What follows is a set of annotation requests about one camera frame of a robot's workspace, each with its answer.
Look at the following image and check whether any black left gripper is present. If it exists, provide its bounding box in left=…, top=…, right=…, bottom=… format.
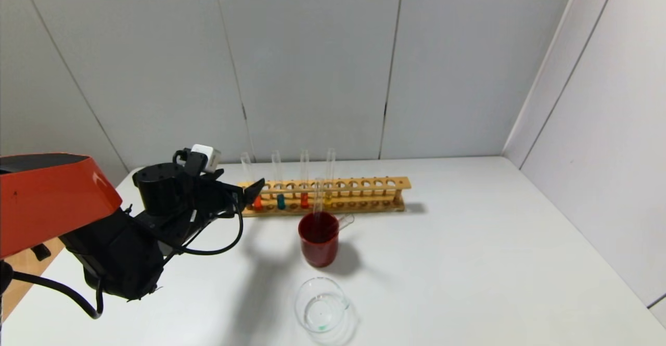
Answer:
left=188, top=173, right=265, bottom=223

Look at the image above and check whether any test tube with red pigment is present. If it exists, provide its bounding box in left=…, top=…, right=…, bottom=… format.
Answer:
left=240, top=152, right=263, bottom=211
left=300, top=149, right=310, bottom=209

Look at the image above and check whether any test tube with blue pigment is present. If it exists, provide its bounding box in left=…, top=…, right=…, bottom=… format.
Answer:
left=271, top=150, right=286, bottom=210

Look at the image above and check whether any test tube with yellow pigment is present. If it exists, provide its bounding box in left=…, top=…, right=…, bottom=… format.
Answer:
left=325, top=148, right=336, bottom=206

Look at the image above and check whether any wooden test tube rack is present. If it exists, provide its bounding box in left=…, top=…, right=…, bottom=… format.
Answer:
left=235, top=176, right=412, bottom=217

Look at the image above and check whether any dark red plastic cup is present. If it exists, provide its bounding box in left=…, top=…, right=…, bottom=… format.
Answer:
left=298, top=211, right=340, bottom=268

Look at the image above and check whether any clear glass beaker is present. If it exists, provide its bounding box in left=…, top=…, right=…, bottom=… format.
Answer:
left=294, top=277, right=350, bottom=335

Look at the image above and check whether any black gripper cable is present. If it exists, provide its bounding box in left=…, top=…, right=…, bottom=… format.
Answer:
left=177, top=195, right=244, bottom=256

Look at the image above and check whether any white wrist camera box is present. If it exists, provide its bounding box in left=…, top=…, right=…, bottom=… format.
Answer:
left=190, top=144, right=222, bottom=174

